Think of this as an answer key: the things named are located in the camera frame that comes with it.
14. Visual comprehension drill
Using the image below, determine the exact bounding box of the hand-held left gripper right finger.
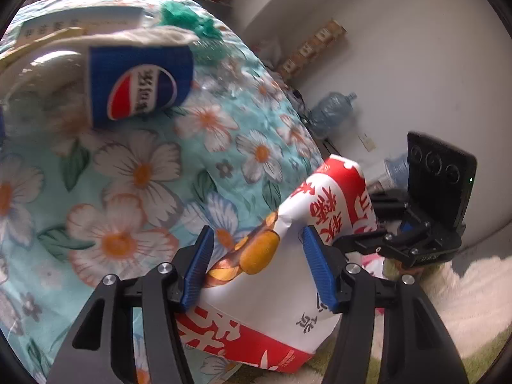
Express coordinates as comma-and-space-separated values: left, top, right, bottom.
302, 226, 468, 384

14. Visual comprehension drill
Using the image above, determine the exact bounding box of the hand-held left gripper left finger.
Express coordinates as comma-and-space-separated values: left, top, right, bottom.
47, 226, 215, 384

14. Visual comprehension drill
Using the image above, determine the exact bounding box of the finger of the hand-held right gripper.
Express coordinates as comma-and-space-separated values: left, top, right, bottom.
333, 230, 396, 256
368, 190, 409, 225

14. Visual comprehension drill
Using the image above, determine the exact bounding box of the white red snack bag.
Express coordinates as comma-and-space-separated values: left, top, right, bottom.
174, 154, 379, 374

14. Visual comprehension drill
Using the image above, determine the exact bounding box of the green plastic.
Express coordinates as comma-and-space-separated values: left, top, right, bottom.
160, 1, 222, 41

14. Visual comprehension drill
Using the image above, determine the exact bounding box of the white light blue paper box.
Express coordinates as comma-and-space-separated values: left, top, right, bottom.
20, 6, 145, 41

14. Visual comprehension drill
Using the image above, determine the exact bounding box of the small clear plastic bottle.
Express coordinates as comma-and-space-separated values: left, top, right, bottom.
384, 154, 411, 185

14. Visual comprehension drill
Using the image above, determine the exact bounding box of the floral turquoise blanket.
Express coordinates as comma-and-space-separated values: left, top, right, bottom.
0, 0, 324, 384

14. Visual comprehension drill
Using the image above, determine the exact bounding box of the large clear water jug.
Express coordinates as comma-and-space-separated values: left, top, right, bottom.
310, 91, 357, 139

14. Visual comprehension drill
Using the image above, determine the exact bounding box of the white fluffy rug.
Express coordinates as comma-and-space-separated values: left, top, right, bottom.
380, 256, 512, 353

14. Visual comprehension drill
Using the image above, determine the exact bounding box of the green fluffy rug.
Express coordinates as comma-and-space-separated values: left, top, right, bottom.
308, 328, 508, 384

